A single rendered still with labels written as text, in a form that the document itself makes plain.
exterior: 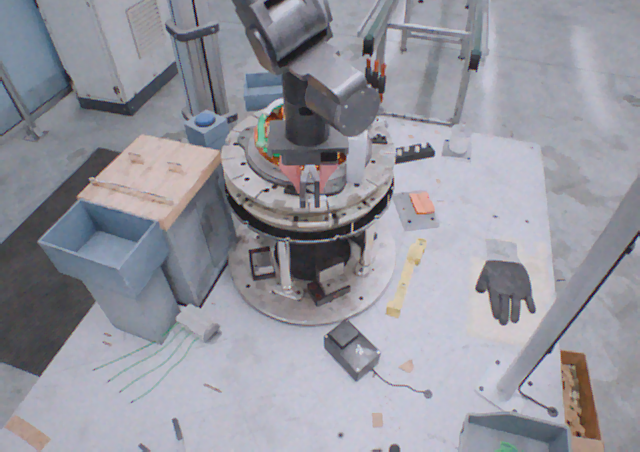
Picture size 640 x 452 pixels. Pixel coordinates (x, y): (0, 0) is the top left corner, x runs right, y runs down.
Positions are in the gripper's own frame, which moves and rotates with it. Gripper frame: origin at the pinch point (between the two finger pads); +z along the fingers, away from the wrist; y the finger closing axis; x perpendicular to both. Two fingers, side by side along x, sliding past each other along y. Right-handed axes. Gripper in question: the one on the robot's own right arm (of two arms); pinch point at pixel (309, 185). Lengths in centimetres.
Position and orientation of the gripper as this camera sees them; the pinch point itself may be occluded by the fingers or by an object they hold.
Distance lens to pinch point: 62.2
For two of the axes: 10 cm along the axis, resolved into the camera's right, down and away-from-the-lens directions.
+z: 0.0, 7.1, 7.0
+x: -0.3, -7.0, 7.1
